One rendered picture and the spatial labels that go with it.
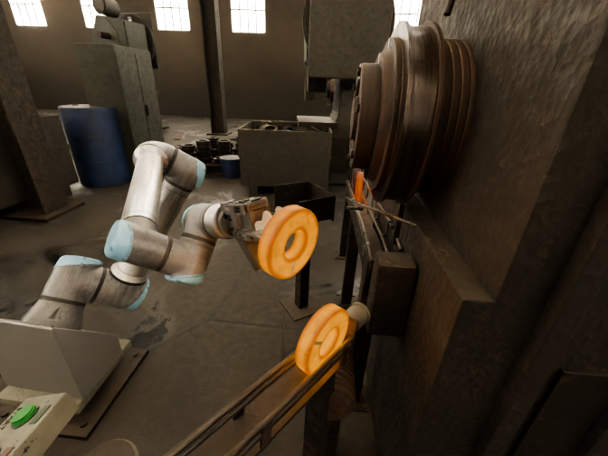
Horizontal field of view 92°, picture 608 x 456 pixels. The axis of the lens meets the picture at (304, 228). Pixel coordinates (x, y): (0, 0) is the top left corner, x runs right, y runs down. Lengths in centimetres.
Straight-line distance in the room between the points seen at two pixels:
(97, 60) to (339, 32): 261
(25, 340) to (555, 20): 156
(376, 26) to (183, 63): 915
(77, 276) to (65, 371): 34
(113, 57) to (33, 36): 1078
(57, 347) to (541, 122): 140
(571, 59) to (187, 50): 1166
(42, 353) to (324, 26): 324
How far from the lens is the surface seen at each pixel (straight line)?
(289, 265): 61
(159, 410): 151
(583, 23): 57
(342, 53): 351
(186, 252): 79
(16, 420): 86
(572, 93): 54
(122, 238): 76
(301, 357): 64
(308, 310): 180
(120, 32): 854
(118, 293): 147
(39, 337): 135
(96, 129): 413
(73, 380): 144
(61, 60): 1437
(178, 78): 1211
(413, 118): 72
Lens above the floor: 120
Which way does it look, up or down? 26 degrees down
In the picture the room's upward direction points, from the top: 2 degrees clockwise
